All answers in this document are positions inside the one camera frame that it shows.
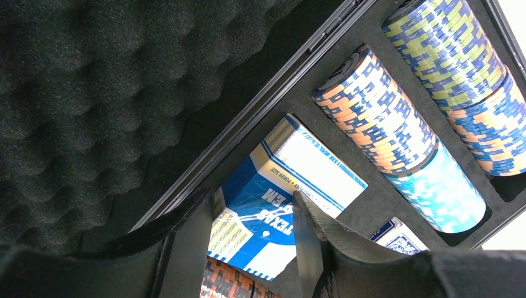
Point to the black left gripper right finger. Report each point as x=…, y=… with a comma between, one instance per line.
x=335, y=261

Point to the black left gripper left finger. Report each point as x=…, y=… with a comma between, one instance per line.
x=164, y=258

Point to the blue patterned card deck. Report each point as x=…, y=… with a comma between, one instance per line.
x=397, y=236

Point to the blue striped card deck box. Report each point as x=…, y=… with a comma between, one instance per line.
x=254, y=229

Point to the black poker set case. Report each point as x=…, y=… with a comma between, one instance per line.
x=115, y=112

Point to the brown chip stack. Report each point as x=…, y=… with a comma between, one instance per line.
x=220, y=280

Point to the blue chip stack lower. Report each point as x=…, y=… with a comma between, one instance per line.
x=441, y=192

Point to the blue white chip stack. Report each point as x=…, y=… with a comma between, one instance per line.
x=493, y=129

